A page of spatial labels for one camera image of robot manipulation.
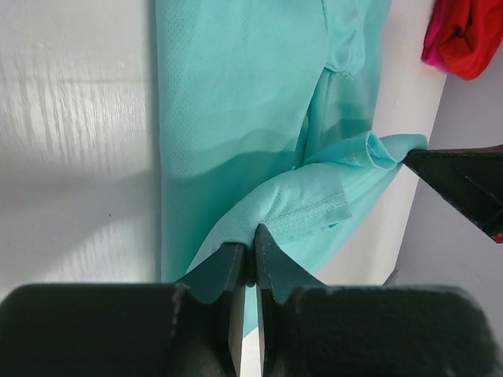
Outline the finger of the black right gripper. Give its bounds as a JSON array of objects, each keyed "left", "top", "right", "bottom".
[{"left": 403, "top": 145, "right": 502, "bottom": 244}]

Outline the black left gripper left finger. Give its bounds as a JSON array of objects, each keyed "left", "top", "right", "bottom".
[{"left": 1, "top": 243, "right": 245, "bottom": 376}]

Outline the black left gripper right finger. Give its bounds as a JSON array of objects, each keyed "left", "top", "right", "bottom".
[{"left": 254, "top": 225, "right": 496, "bottom": 376}]

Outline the pink t shirt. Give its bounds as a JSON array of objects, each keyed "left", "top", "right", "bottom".
[{"left": 420, "top": 0, "right": 452, "bottom": 74}]

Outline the red t shirt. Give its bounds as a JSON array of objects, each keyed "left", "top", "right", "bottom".
[{"left": 439, "top": 0, "right": 502, "bottom": 81}]

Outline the teal t shirt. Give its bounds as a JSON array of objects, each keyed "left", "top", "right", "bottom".
[{"left": 151, "top": 0, "right": 428, "bottom": 339}]

